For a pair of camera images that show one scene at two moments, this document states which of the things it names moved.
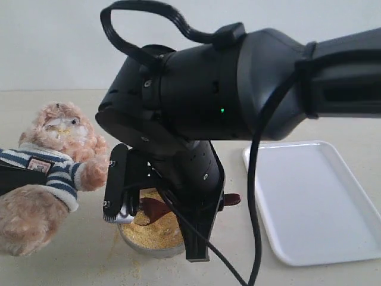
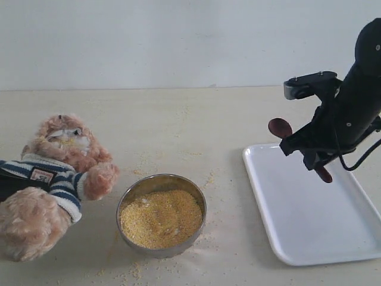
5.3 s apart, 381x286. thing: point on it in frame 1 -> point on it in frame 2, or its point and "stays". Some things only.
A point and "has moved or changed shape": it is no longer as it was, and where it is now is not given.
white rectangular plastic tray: [316, 210] stays
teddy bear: [59, 138] has moved or changed shape
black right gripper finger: [196, 249] -> [305, 138]
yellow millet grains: [163, 232] stays
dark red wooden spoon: [155, 207] -> [281, 128]
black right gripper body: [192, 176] -> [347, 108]
